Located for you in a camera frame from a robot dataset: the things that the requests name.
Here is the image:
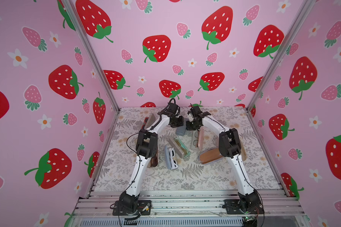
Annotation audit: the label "grey case tan interior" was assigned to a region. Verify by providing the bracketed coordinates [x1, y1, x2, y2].
[199, 148, 224, 165]

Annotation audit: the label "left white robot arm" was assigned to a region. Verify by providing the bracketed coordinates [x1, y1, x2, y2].
[118, 98, 184, 213]

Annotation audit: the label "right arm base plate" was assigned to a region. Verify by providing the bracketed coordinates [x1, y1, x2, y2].
[222, 199, 264, 215]

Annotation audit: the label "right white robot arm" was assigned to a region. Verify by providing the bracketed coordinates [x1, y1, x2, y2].
[186, 106, 264, 213]

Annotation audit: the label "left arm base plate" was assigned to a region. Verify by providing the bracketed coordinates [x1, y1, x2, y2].
[112, 200, 152, 220]

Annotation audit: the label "grey case mint interior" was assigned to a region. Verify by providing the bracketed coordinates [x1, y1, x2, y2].
[168, 137, 191, 159]

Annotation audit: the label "pink case round glasses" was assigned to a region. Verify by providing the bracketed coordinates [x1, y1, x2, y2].
[191, 128, 204, 151]

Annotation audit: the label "electronics board with cables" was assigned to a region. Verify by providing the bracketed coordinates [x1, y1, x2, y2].
[242, 216, 258, 227]

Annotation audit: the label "blue-grey case purple glasses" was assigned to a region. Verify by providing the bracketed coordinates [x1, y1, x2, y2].
[176, 125, 187, 136]

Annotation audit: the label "grey case with red glasses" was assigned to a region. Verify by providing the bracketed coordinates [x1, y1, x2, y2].
[142, 114, 156, 130]

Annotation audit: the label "aluminium rail frame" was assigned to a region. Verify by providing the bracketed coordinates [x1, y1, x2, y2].
[67, 189, 312, 227]

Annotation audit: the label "floral table mat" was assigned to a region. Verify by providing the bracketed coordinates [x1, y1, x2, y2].
[95, 107, 280, 192]

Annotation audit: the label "light blue case white glasses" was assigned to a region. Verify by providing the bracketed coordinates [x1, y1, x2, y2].
[164, 146, 179, 170]

